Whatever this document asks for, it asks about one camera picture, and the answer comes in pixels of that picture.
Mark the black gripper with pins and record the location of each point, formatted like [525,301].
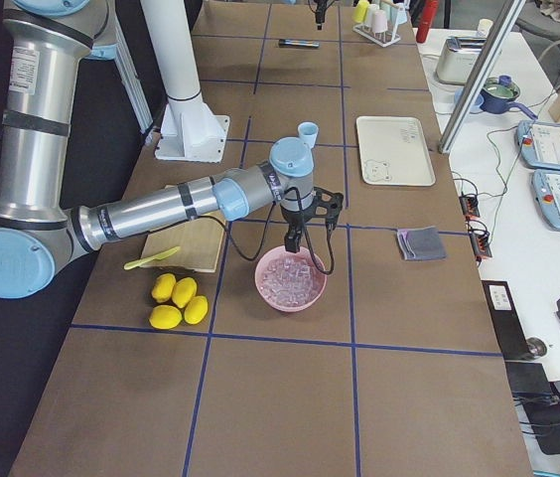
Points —
[319,10]
[293,223]

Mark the steel muddler black tip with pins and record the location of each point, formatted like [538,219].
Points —
[298,44]

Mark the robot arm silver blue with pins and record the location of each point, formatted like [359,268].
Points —
[37,237]

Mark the yellow cup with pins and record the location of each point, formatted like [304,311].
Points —
[360,11]

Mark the pink bowl of ice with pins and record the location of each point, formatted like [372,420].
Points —
[289,281]

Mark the pink cup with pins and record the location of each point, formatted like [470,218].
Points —
[379,22]

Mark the white cup rack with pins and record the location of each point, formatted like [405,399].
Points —
[383,38]

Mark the light blue plastic cup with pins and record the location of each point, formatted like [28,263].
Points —
[308,132]

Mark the wooden cutting board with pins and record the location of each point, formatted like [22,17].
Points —
[190,248]

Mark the red bottle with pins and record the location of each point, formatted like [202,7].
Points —
[427,17]

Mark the yellow lemon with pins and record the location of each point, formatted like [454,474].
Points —
[165,317]
[184,291]
[196,310]
[163,287]

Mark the grey folded cloth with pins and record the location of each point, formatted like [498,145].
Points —
[421,244]

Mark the cream bear tray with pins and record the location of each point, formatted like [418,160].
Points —
[393,152]

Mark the white toaster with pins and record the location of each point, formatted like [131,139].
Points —
[457,59]

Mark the yellow plastic knife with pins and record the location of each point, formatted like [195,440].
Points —
[155,257]

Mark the blue saucepan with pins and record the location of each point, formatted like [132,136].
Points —
[500,95]

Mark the teach pendant far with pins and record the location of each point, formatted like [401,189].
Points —
[539,144]

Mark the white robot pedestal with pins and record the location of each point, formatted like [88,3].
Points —
[190,131]

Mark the aluminium frame post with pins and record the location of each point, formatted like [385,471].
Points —
[499,30]

